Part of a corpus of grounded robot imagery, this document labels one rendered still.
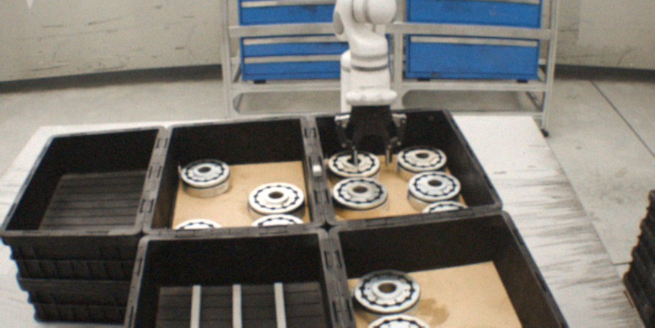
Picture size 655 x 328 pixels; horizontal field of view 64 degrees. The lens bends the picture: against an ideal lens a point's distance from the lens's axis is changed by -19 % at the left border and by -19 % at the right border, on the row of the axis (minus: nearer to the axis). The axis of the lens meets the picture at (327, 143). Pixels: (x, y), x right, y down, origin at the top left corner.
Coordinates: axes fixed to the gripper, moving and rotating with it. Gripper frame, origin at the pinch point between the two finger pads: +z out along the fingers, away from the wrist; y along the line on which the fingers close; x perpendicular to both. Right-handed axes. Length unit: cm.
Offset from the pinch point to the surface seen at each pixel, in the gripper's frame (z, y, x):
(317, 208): -4.3, 9.5, 25.2
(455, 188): 2.5, -15.7, 9.0
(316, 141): -5.2, 10.5, 2.4
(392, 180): 5.1, -4.1, 0.2
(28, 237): -5, 60, 36
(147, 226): -4.8, 37.2, 31.3
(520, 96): 82, -103, -235
